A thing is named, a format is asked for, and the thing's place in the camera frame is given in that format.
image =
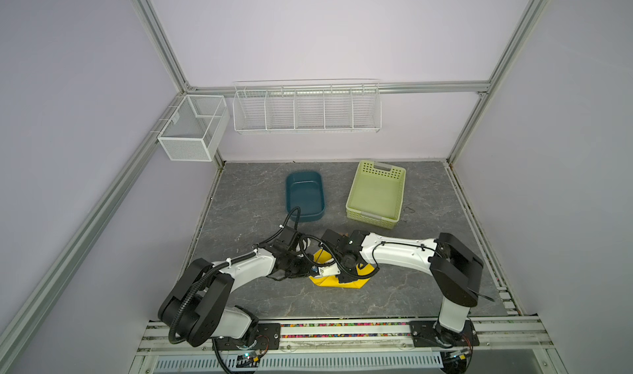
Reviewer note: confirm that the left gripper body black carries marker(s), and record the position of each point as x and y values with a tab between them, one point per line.
297	266

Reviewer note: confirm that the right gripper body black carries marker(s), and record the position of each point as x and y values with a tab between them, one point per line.
347	273

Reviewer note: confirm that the yellow paper napkin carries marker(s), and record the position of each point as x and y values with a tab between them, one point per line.
339	280

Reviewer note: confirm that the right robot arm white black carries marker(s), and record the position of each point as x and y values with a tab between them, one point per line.
454	267

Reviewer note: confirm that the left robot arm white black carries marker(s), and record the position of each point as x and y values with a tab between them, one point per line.
196	308

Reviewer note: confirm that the dark teal plastic tub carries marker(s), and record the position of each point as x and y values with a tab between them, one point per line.
304	189

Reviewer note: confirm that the light green perforated basket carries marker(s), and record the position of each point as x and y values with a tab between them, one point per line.
377	193

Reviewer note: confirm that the white vent grille strip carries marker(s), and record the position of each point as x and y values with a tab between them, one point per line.
280	363

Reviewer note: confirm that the white mesh box basket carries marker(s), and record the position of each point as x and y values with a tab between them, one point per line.
195	128

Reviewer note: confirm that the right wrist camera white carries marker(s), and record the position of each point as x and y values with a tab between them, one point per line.
328	271

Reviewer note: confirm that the white wire shelf rack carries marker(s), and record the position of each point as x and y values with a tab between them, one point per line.
307	106

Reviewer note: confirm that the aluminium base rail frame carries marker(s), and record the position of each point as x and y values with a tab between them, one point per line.
520	337

